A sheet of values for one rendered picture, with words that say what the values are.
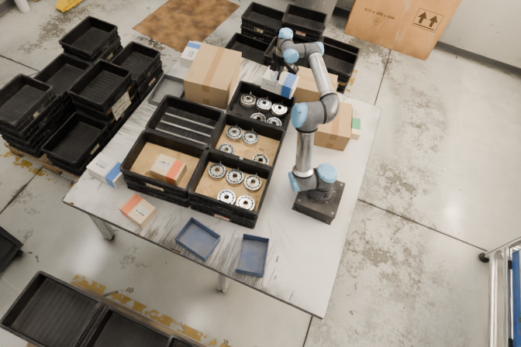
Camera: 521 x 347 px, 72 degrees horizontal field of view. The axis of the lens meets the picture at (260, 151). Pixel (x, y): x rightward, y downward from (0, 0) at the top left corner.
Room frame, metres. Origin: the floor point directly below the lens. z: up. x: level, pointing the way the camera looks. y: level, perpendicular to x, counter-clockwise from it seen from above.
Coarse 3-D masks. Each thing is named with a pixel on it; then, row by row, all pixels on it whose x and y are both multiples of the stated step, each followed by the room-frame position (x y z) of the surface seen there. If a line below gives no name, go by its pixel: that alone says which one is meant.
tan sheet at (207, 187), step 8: (208, 168) 1.06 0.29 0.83; (208, 176) 1.01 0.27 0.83; (200, 184) 0.95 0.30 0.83; (208, 184) 0.96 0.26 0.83; (216, 184) 0.97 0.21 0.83; (224, 184) 0.98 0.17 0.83; (240, 184) 1.00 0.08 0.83; (264, 184) 1.03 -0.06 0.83; (200, 192) 0.90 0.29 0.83; (208, 192) 0.91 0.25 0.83; (216, 192) 0.92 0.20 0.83; (240, 192) 0.95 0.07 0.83; (248, 192) 0.96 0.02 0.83; (256, 192) 0.97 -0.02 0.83; (256, 200) 0.92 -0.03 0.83; (256, 208) 0.87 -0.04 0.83
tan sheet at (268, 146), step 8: (224, 128) 1.38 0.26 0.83; (224, 136) 1.31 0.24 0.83; (232, 144) 1.27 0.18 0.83; (240, 144) 1.28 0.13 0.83; (264, 144) 1.31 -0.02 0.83; (272, 144) 1.32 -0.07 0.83; (240, 152) 1.22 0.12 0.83; (248, 152) 1.23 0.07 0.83; (256, 152) 1.24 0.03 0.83; (264, 152) 1.26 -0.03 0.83; (272, 152) 1.27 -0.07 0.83; (272, 160) 1.20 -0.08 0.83
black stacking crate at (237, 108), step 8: (240, 88) 1.70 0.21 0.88; (248, 88) 1.71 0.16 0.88; (256, 88) 1.70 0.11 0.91; (240, 96) 1.67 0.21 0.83; (256, 96) 1.70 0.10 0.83; (264, 96) 1.69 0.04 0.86; (272, 96) 1.68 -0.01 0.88; (280, 96) 1.68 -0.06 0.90; (232, 104) 1.52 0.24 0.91; (240, 104) 1.61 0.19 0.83; (256, 104) 1.63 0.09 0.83; (272, 104) 1.66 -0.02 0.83; (288, 104) 1.67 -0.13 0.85; (240, 112) 1.53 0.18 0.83; (248, 112) 1.55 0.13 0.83; (256, 112) 1.56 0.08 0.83; (264, 112) 1.57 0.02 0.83; (288, 112) 1.61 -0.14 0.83; (280, 120) 1.53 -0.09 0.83
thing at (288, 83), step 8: (272, 72) 1.64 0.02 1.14; (264, 80) 1.57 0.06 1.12; (280, 80) 1.58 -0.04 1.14; (288, 80) 1.60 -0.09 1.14; (296, 80) 1.61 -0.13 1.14; (264, 88) 1.57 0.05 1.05; (272, 88) 1.56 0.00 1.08; (280, 88) 1.55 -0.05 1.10; (288, 88) 1.54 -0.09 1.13; (288, 96) 1.53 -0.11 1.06
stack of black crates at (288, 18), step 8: (288, 8) 3.17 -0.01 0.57; (296, 8) 3.18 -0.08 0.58; (304, 8) 3.17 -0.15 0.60; (288, 16) 3.14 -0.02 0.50; (296, 16) 3.17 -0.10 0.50; (304, 16) 3.17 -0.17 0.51; (312, 16) 3.16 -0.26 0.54; (320, 16) 3.15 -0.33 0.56; (288, 24) 2.90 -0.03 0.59; (296, 24) 2.90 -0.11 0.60; (304, 24) 3.07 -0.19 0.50; (312, 24) 3.09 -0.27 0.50; (320, 24) 3.12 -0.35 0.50; (296, 32) 2.89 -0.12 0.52; (304, 32) 2.89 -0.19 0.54; (312, 32) 2.88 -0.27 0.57; (320, 32) 2.86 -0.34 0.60; (296, 40) 2.90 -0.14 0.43; (304, 40) 2.87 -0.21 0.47; (312, 40) 3.00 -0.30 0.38; (320, 40) 3.04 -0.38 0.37
